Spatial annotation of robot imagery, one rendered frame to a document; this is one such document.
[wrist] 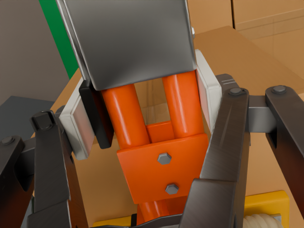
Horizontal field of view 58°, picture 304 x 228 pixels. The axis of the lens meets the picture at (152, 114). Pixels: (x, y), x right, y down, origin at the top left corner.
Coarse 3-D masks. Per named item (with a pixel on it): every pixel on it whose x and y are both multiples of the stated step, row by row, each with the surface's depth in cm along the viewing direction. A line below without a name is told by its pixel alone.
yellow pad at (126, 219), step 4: (128, 216) 42; (104, 220) 42; (108, 220) 42; (112, 220) 41; (116, 220) 41; (120, 220) 41; (124, 220) 41; (128, 220) 41; (96, 224) 41; (100, 224) 41; (104, 224) 41; (108, 224) 41; (112, 224) 41; (116, 224) 40; (120, 224) 40; (124, 224) 40; (128, 224) 40
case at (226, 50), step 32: (224, 32) 63; (224, 64) 46; (256, 64) 43; (64, 96) 55; (160, 96) 42; (96, 160) 37; (256, 160) 37; (96, 192) 39; (128, 192) 40; (256, 192) 40; (288, 192) 40
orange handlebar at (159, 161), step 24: (192, 72) 17; (120, 96) 17; (168, 96) 17; (192, 96) 17; (120, 120) 18; (168, 120) 21; (192, 120) 18; (120, 144) 19; (144, 144) 19; (168, 144) 18; (192, 144) 18; (144, 168) 19; (168, 168) 19; (192, 168) 19; (144, 192) 20; (168, 192) 20; (144, 216) 22
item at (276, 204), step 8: (272, 192) 40; (280, 192) 39; (248, 200) 39; (256, 200) 39; (264, 200) 38; (272, 200) 38; (280, 200) 38; (288, 200) 38; (248, 208) 39; (256, 208) 39; (264, 208) 39; (272, 208) 39; (280, 208) 39; (288, 208) 39; (272, 216) 39; (280, 216) 39; (288, 216) 40; (288, 224) 40
